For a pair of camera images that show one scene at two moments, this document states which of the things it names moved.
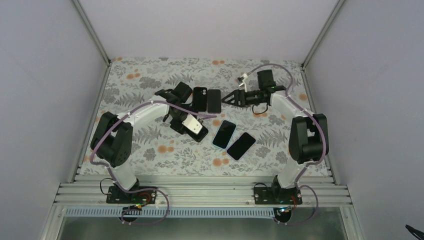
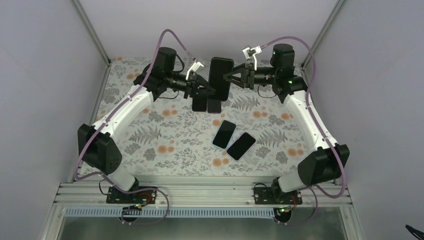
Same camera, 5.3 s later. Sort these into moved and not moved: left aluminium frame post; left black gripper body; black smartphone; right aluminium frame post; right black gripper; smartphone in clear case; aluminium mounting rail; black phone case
Moved: black smartphone; left black gripper body; right black gripper
Not moved: right aluminium frame post; left aluminium frame post; black phone case; aluminium mounting rail; smartphone in clear case
